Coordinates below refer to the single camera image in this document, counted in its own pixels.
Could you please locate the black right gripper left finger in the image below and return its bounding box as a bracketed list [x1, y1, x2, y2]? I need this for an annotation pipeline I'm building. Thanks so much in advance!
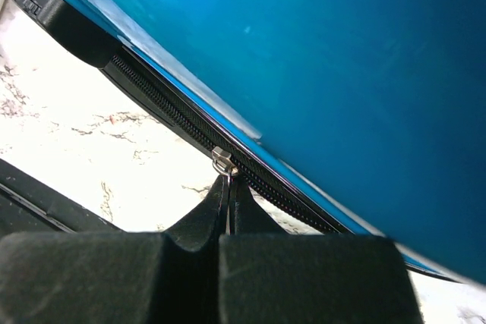
[1, 178, 229, 323]

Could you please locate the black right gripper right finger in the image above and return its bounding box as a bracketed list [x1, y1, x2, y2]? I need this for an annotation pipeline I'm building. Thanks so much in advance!
[218, 179, 422, 323]

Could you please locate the silver zipper pull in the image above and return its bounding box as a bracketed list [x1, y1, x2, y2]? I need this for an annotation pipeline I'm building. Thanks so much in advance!
[211, 146, 239, 234]

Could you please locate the blue fish print suitcase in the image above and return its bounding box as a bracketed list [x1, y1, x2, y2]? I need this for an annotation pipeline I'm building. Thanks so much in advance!
[12, 0, 485, 285]

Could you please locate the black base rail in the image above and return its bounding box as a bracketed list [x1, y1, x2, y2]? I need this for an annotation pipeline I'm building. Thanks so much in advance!
[1, 160, 120, 237]

